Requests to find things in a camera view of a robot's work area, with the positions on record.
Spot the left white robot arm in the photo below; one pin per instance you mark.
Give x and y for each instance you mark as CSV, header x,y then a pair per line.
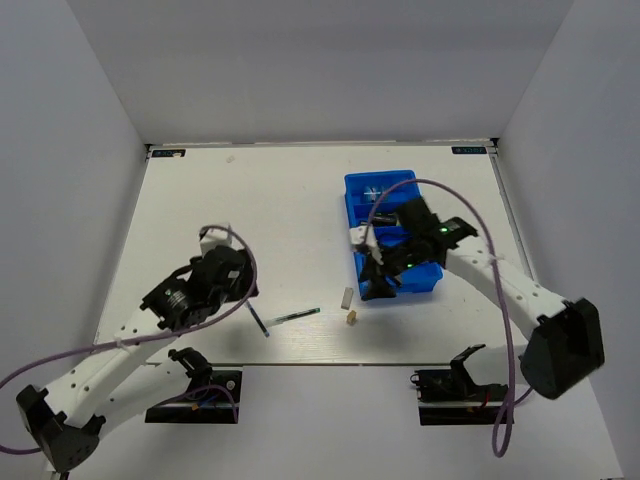
x,y
69,417

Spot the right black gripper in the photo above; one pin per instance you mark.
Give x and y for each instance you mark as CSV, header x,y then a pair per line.
x,y
376,273

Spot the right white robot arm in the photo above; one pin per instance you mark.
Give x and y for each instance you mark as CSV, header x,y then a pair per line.
x,y
564,342

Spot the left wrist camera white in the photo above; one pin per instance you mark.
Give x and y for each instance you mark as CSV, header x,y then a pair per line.
x,y
212,236

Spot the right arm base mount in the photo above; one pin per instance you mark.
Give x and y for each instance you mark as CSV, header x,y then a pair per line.
x,y
444,401

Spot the corner label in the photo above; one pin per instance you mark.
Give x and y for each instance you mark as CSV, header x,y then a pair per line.
x,y
168,153
469,150

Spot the purple cap highlighter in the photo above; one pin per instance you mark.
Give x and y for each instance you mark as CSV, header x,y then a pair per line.
x,y
390,232

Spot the blue tape box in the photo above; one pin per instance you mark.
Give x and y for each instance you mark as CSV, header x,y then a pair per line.
x,y
371,194

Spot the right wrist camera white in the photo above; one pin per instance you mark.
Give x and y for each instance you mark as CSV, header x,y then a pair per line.
x,y
363,240

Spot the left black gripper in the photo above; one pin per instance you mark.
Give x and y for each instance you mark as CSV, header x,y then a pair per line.
x,y
246,284

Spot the grey eraser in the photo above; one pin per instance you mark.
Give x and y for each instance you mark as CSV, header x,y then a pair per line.
x,y
347,298

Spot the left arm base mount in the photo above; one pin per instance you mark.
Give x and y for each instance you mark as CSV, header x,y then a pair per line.
x,y
218,404

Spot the blue pen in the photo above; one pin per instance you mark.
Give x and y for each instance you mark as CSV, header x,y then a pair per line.
x,y
257,319

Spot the green pen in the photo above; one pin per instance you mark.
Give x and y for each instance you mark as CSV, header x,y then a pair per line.
x,y
292,316

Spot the left corner label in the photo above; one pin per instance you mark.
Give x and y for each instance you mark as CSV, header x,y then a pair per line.
x,y
168,153

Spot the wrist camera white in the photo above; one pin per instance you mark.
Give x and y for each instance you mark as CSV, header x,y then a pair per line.
x,y
212,236
363,240

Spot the green cap highlighter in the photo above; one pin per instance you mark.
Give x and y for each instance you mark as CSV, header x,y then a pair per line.
x,y
385,219

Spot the right corner label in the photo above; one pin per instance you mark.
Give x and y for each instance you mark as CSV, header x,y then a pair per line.
x,y
469,150

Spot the blue compartment bin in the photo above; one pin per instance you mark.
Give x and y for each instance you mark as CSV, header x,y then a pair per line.
x,y
419,279

